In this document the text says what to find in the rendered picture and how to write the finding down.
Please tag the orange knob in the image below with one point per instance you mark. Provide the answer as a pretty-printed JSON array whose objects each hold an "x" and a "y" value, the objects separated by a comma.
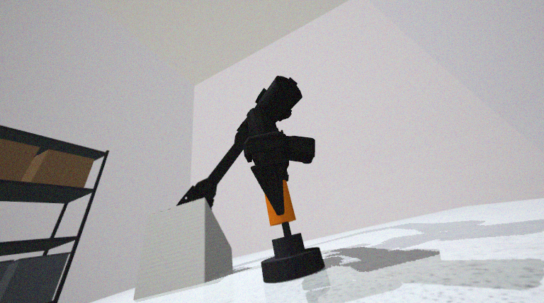
[{"x": 288, "y": 215}]

